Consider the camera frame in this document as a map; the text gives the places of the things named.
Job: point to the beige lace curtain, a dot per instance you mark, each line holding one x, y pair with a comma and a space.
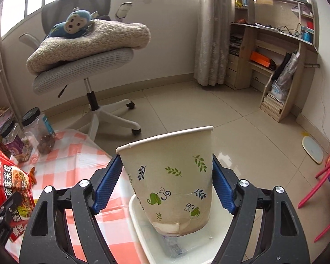
213, 33

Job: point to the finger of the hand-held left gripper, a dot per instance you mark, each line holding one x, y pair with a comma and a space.
1, 221

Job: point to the orange box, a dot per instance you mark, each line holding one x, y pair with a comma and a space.
260, 57

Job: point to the grey office chair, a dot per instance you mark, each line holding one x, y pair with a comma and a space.
79, 68

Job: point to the leaf print paper cup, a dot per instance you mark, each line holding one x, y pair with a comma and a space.
167, 176

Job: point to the stack of books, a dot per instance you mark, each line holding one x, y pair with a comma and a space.
272, 103

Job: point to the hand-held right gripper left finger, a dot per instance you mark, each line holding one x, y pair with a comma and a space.
107, 187

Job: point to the stack of dark magazines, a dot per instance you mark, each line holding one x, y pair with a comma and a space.
236, 45

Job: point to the pink plastic chair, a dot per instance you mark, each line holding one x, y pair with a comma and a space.
323, 176

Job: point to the orange checkered tablecloth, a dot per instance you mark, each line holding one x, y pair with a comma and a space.
68, 154

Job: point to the wooden desk with shelves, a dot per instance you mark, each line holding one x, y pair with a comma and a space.
266, 13

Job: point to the beige fleece blanket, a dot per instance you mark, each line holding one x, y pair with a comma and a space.
104, 41

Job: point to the blue cylinder container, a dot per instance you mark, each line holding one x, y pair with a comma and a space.
308, 36

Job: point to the purple label snack jar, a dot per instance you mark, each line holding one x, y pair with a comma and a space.
15, 145

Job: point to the red noodle packet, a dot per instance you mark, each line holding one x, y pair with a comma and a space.
11, 176

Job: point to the white bathroom scale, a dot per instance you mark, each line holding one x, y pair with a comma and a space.
313, 150

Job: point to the grey plastic bag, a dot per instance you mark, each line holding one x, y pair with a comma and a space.
287, 74

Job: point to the clear plastic wrapper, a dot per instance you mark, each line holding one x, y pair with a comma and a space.
174, 247

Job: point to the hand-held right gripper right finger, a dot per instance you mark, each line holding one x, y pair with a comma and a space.
222, 189

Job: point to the blue monkey plush toy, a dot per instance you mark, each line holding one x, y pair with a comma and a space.
74, 23

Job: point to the white plastic trash bin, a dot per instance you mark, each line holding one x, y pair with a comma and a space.
143, 233

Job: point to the clear jar of brown nuts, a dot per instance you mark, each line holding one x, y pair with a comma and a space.
42, 132

